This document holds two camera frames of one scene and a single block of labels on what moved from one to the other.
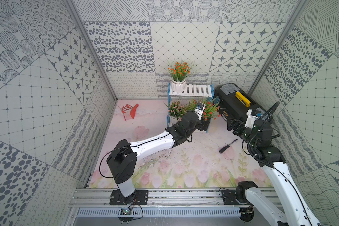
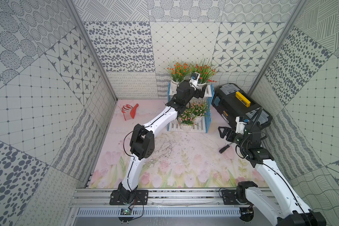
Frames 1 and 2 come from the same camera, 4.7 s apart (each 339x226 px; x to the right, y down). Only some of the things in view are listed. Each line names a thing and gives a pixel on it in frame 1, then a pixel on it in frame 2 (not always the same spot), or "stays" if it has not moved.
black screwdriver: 226,147 stays
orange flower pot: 179,73 stays
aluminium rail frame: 84,197 stays
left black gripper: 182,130 -> 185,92
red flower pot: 211,111 -> 206,71
